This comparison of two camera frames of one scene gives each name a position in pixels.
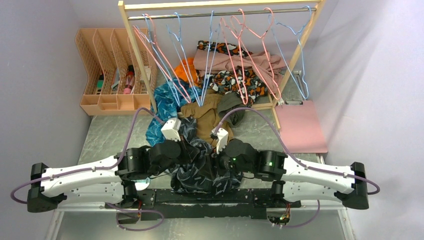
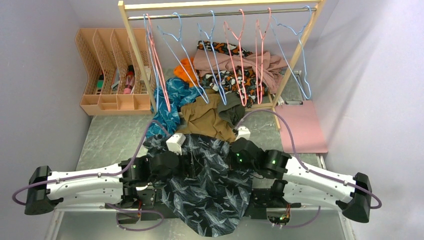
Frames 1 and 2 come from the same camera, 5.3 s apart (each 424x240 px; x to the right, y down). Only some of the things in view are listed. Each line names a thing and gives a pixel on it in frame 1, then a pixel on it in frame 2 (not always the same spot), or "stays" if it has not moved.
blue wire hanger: (153, 47) -> (152, 59)
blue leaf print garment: (168, 96) stays
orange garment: (186, 71) stays
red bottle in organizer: (130, 80) stays
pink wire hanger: (188, 100) -> (160, 73)
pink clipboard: (300, 128) stays
